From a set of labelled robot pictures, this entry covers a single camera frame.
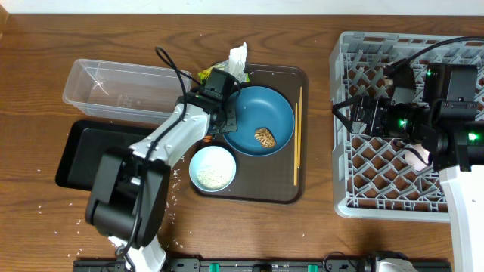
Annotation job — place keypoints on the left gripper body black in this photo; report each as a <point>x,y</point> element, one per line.
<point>230,118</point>

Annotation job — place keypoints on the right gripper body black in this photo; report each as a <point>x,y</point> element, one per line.
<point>380,120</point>

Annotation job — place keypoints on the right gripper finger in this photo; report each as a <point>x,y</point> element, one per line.
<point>347,123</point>
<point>349,102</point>

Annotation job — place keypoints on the dark blue bowl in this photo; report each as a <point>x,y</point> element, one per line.
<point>258,107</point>

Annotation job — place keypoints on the brown mushroom food scrap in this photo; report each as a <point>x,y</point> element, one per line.
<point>265,138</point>

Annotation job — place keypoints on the pink cup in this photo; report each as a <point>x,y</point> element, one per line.
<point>418,157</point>

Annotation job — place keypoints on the white tissue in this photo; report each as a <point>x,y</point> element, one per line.
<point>237,61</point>

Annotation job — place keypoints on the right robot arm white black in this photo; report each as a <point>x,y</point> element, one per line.
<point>446,126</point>

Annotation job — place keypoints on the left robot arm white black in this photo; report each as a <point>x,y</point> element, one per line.
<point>131,183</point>

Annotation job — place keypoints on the grey dishwasher rack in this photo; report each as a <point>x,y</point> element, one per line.
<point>370,175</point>

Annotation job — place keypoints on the orange carrot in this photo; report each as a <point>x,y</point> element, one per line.
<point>208,139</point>

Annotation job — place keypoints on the yellow green snack wrapper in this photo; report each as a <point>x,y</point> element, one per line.
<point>206,75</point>

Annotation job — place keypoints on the light blue rice bowl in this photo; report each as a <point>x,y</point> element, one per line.
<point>212,169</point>

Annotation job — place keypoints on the brown serving tray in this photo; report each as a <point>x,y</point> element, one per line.
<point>269,178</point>

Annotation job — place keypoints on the clear plastic bin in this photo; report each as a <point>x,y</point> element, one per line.
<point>122,91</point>

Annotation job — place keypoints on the black tray bin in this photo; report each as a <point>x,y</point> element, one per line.
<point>86,144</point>

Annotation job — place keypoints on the black rail at table edge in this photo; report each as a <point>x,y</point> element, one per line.
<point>246,265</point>

